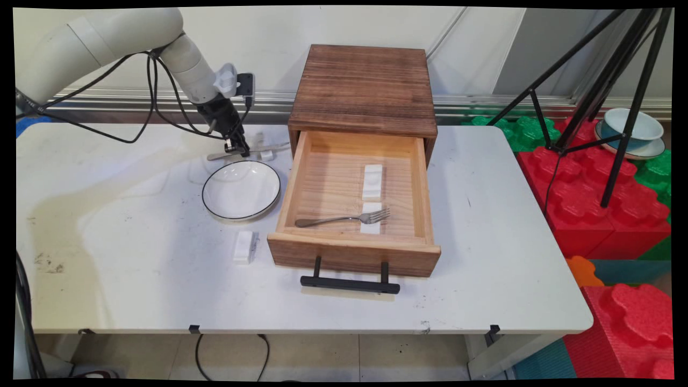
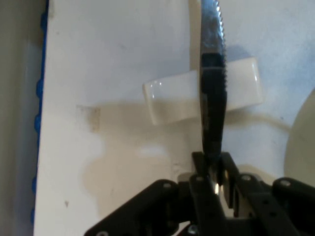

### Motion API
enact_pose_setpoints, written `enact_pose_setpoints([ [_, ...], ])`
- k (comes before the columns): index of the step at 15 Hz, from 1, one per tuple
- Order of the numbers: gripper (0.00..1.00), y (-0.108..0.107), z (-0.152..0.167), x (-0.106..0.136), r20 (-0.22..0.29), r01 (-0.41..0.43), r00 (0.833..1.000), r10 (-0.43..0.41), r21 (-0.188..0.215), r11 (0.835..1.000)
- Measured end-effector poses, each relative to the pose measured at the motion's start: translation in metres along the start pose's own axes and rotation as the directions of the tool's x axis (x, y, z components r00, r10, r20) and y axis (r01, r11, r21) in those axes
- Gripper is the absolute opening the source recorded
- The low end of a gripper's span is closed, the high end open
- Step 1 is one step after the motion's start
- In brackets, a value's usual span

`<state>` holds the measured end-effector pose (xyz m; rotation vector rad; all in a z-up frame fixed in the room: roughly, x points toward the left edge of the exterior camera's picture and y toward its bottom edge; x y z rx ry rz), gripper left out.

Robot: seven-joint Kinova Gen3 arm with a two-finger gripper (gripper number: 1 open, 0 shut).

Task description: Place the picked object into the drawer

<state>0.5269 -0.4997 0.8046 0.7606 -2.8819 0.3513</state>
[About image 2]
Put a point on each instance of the blue beaded edge strip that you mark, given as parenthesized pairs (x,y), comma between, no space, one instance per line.
(39,86)

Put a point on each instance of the white round plate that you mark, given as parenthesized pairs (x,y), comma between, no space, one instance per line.
(304,142)

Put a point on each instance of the serrated steel table knife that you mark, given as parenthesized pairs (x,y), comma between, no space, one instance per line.
(212,98)

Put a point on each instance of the white ceramic cutlery rest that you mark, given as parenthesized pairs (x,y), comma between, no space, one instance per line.
(172,98)

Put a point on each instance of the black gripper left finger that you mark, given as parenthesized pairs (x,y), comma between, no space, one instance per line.
(152,209)

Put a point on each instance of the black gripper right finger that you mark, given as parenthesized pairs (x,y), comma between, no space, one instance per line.
(283,209)

